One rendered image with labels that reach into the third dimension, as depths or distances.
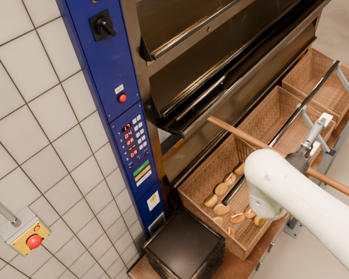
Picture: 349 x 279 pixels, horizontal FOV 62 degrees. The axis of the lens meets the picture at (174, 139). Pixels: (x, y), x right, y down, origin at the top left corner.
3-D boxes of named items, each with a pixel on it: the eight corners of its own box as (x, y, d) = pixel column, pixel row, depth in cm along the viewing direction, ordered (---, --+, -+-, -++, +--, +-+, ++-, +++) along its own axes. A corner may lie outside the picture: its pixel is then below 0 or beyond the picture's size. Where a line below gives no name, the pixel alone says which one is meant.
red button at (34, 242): (27, 245, 85) (21, 239, 82) (39, 234, 87) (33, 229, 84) (34, 253, 83) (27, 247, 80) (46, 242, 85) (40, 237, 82)
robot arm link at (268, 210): (244, 217, 88) (277, 235, 80) (238, 190, 80) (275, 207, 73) (267, 186, 94) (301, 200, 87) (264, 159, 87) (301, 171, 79)
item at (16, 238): (13, 243, 89) (-5, 230, 81) (41, 220, 93) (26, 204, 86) (25, 259, 85) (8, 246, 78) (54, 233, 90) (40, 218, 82)
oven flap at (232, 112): (168, 186, 156) (155, 158, 145) (311, 38, 239) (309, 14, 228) (174, 188, 152) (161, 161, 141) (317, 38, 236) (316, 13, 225)
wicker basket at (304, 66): (273, 107, 237) (280, 79, 217) (302, 73, 264) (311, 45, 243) (334, 133, 215) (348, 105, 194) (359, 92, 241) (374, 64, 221)
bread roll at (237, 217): (241, 211, 178) (242, 207, 174) (246, 221, 173) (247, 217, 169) (226, 216, 177) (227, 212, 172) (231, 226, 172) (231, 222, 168)
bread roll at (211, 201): (217, 192, 180) (222, 200, 180) (211, 193, 186) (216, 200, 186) (206, 203, 176) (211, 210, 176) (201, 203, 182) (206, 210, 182)
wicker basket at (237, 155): (178, 211, 182) (174, 188, 162) (229, 156, 208) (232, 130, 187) (244, 263, 159) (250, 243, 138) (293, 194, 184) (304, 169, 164)
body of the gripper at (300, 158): (283, 154, 88) (297, 137, 93) (278, 170, 95) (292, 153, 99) (307, 167, 85) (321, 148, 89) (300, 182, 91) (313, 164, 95)
